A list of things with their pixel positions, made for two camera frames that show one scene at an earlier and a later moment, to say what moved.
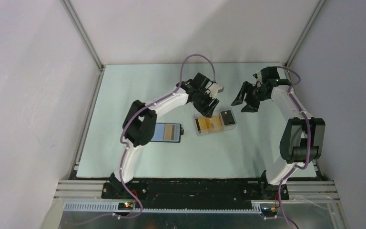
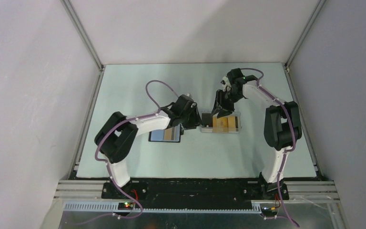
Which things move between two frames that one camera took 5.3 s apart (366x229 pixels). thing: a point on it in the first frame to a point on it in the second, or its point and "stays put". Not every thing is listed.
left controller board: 126,205 stays put
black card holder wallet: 168,132 stays put
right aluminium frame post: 320,5 stays put
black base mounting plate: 198,193 stays put
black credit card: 227,117 to 207,119
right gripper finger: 238,100 to 219,101
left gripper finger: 208,109 to 194,119
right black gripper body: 257,94 to 232,98
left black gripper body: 203,98 to 184,117
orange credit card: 167,132 stays put
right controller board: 268,212 stays put
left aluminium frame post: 70,9 stays put
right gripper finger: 252,105 to 223,112
